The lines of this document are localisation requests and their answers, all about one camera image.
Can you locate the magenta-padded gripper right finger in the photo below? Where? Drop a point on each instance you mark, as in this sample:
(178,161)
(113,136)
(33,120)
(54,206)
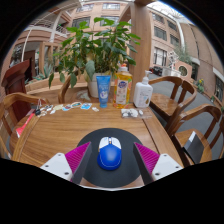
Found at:
(165,165)

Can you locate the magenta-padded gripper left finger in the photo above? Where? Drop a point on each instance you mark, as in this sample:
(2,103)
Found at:
(58,165)

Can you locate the blue and white computer mouse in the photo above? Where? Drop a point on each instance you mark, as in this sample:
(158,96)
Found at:
(109,156)

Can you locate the round black mouse pad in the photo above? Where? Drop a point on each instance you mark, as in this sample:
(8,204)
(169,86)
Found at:
(110,179)

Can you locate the black box with white edge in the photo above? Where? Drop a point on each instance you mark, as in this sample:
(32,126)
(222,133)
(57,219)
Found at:
(194,148)

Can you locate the red and white packet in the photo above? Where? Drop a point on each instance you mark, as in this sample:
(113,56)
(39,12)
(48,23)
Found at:
(25,125)

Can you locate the bunch of keys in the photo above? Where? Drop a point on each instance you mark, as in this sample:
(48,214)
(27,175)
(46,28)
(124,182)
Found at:
(37,111)

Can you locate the small printed sticker card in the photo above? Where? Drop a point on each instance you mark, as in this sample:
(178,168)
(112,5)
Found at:
(66,107)
(58,107)
(86,106)
(76,105)

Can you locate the wooden armchair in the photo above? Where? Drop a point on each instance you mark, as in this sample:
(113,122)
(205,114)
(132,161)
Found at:
(16,97)
(64,88)
(196,110)
(166,105)

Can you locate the small clear plastic packet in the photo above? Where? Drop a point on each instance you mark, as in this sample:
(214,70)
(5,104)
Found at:
(129,113)

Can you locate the white pump bottle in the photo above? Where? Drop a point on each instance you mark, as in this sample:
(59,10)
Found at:
(143,93)

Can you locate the blue squeeze tube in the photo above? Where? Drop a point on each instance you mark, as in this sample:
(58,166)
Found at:
(103,91)

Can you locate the yellow dish soap bottle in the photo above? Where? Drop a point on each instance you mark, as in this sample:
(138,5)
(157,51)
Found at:
(122,90)

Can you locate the yellow flowering plant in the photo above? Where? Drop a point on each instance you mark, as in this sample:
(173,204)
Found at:
(200,86)

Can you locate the spiky agave plant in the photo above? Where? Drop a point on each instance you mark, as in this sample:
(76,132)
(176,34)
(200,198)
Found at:
(43,73)

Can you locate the dark red wooden lectern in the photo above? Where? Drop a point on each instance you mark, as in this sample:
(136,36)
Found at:
(15,80)

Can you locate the white statue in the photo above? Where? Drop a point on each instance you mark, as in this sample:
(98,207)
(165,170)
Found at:
(173,60)

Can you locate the green plant in white pot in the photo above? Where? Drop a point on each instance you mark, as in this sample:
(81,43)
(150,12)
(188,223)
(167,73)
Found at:
(96,46)

